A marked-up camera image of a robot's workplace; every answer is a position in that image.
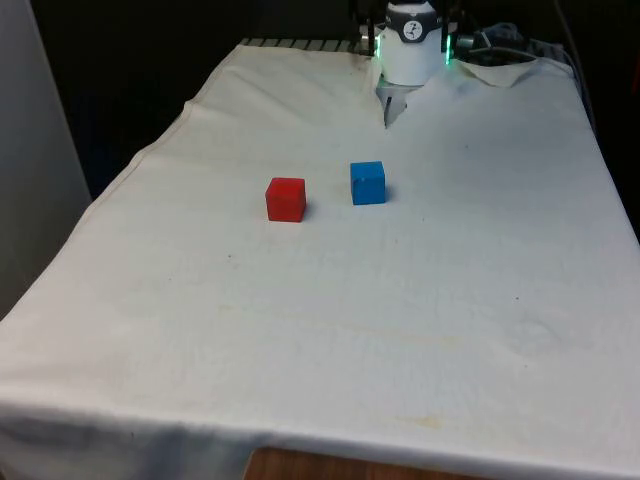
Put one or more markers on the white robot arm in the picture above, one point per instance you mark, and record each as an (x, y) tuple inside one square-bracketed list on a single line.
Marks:
[(407, 55)]

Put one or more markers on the red cube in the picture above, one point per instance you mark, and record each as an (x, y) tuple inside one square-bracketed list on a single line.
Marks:
[(285, 200)]

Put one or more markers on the blue cube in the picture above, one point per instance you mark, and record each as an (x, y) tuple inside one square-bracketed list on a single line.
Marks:
[(367, 185)]

